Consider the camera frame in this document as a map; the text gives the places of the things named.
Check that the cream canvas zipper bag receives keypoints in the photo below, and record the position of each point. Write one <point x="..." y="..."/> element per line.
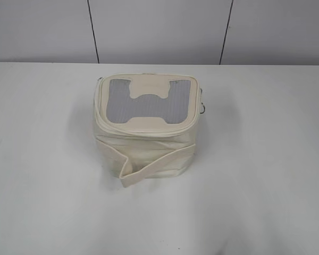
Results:
<point x="145" y="125"/>

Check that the silver ring zipper pull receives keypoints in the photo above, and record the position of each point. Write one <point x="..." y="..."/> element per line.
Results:
<point x="203" y="108"/>

